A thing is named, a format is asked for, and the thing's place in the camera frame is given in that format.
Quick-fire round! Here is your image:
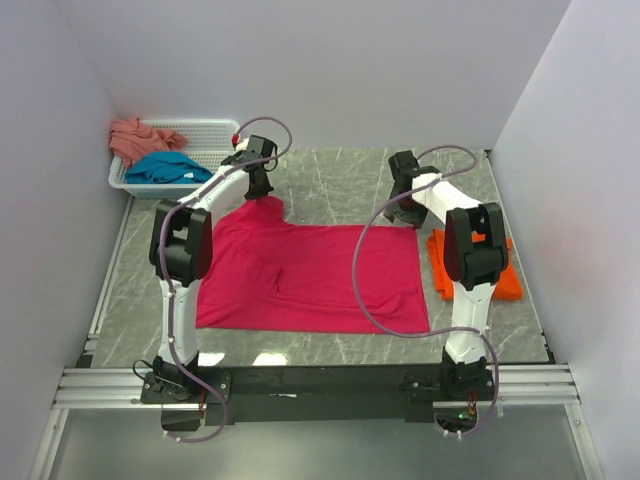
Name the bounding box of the magenta t-shirt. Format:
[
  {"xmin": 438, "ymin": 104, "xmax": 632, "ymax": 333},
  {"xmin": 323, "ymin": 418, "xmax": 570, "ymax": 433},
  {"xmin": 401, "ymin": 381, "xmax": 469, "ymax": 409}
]
[{"xmin": 196, "ymin": 197, "xmax": 430, "ymax": 334}]

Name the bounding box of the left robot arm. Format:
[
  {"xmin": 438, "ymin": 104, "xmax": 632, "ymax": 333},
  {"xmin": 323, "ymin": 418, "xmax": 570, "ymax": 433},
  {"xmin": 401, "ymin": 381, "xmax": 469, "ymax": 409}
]
[{"xmin": 145, "ymin": 135, "xmax": 278, "ymax": 402}]

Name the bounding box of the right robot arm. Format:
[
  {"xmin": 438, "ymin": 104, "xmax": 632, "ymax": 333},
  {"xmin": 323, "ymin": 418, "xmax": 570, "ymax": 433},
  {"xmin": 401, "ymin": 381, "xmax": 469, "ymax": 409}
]
[{"xmin": 384, "ymin": 151, "xmax": 509, "ymax": 399}]

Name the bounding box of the white plastic basket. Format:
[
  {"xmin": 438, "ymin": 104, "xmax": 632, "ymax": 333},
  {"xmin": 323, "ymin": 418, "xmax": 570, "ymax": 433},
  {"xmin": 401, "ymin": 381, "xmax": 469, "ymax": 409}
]
[{"xmin": 108, "ymin": 119, "xmax": 239, "ymax": 199}]

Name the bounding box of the teal blue t-shirt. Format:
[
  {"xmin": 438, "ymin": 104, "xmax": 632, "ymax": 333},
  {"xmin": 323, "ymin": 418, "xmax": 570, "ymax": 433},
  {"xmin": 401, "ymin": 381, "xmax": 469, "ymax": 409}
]
[{"xmin": 125, "ymin": 151, "xmax": 213, "ymax": 185}]

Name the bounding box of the salmon pink t-shirt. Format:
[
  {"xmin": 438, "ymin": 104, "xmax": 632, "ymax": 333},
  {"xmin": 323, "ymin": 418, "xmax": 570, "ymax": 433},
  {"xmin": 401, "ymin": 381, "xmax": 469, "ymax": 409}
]
[{"xmin": 109, "ymin": 117, "xmax": 188, "ymax": 169}]

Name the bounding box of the folded orange t-shirt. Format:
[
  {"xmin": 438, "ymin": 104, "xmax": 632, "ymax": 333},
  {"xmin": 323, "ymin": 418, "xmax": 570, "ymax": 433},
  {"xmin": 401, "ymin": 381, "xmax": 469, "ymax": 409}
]
[{"xmin": 426, "ymin": 229, "xmax": 524, "ymax": 301}]

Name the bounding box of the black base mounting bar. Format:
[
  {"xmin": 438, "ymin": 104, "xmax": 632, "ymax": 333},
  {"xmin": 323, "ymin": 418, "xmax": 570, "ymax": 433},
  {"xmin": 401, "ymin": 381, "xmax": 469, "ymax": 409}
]
[{"xmin": 140, "ymin": 362, "xmax": 496, "ymax": 431}]

